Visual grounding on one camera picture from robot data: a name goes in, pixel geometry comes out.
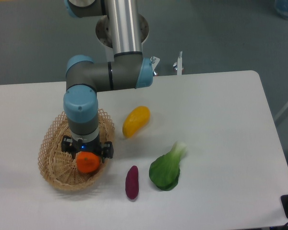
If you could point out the purple sweet potato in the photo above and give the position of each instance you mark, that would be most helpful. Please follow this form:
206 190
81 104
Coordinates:
132 183

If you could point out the green bok choy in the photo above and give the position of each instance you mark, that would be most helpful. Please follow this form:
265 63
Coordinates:
164 172

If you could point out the yellow mango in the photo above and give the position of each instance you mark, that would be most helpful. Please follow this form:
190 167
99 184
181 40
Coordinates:
136 120

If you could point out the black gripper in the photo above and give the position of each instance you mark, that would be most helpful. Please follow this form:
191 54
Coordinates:
71 146

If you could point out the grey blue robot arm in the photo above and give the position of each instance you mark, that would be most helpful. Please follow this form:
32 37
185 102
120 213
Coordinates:
84 78

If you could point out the woven wicker basket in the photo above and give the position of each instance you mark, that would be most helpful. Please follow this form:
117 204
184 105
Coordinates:
59 168

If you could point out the orange fruit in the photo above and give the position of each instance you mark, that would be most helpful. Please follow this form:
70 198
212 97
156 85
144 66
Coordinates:
87 162

